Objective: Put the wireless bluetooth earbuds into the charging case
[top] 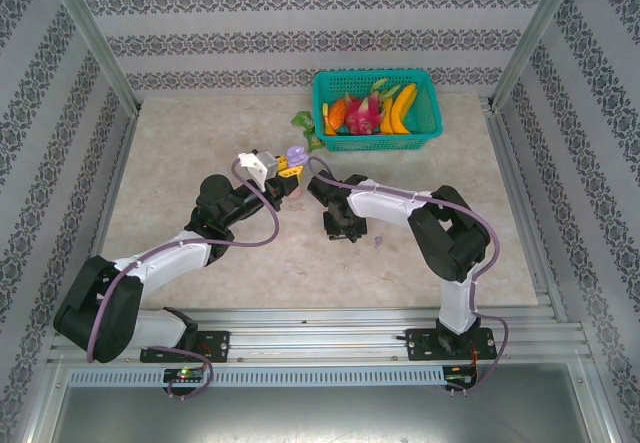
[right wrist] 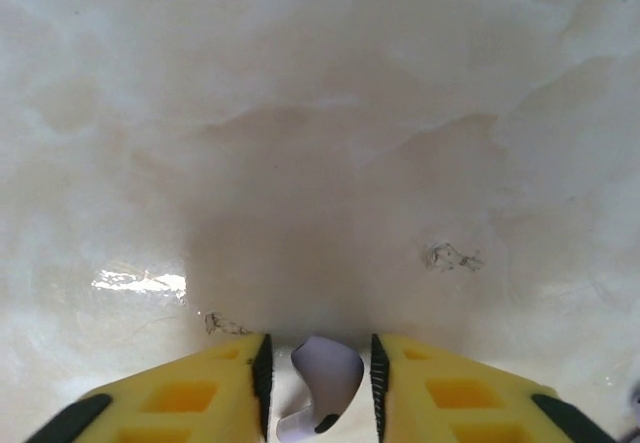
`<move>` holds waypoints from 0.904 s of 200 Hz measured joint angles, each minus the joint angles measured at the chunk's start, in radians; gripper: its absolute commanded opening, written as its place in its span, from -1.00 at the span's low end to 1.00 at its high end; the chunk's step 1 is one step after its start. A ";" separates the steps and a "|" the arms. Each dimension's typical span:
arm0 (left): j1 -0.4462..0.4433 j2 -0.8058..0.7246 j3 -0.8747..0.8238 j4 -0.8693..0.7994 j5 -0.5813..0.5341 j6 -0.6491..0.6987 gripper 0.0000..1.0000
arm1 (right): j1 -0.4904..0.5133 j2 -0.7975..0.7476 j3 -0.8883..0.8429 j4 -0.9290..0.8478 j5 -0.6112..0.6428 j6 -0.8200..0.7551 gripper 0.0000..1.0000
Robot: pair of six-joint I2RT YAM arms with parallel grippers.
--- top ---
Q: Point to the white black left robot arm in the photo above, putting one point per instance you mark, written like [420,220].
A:
[160,258]

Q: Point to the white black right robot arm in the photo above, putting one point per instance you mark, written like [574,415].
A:
[380,208]

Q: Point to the yellow toy fruit slice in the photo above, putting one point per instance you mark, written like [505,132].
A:
[325,115]

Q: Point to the orange toy fruit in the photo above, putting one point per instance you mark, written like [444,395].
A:
[336,114]

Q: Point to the pink toy dragon fruit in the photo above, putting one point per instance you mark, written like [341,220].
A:
[361,115]

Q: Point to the yellow toy banana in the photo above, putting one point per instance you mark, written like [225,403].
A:
[400,108]

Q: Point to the teal plastic basket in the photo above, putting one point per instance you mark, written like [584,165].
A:
[425,113]

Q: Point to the small circuit board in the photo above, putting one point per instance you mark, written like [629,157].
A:
[459,379]
[184,374]

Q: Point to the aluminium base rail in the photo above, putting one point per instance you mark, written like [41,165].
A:
[325,338]

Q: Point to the aluminium side rail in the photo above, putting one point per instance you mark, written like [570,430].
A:
[129,128]
[520,188]

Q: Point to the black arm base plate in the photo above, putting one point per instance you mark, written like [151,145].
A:
[422,345]
[215,345]

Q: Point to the aluminium frame post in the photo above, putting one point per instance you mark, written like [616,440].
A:
[92,38]
[532,38]

